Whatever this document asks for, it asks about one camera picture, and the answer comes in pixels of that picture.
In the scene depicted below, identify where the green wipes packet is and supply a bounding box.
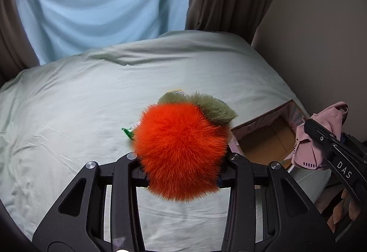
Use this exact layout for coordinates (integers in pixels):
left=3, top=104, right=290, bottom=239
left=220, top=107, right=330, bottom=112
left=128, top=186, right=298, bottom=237
left=121, top=127, right=134, bottom=140

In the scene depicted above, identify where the pale green bed sheet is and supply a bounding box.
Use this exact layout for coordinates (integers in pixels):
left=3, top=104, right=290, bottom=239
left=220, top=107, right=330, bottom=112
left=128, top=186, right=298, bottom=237
left=0, top=30, right=330, bottom=252

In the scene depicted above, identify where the person's right hand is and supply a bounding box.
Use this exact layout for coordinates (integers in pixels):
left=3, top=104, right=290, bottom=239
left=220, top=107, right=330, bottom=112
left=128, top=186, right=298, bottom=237
left=327, top=189, right=361, bottom=233

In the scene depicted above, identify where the round silver yellow scrubber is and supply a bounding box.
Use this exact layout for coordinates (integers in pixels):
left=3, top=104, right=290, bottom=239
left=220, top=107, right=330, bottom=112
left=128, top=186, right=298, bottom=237
left=170, top=89, right=187, bottom=96

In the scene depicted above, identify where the pink cardboard box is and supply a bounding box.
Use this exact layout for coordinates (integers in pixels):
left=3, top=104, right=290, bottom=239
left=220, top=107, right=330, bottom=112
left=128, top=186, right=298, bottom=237
left=229, top=100, right=307, bottom=171

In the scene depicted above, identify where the brown left curtain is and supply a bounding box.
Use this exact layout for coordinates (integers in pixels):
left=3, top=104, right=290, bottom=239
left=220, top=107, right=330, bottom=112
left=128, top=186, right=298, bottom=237
left=0, top=0, right=40, bottom=84

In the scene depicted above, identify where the pink fabric shoe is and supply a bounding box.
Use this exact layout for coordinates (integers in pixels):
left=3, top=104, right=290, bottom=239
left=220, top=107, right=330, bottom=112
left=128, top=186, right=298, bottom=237
left=289, top=102, right=348, bottom=170

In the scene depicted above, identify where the orange fluffy plush fruit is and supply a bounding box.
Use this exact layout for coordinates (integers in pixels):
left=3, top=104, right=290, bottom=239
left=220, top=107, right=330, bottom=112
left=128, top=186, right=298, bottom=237
left=131, top=92, right=238, bottom=202

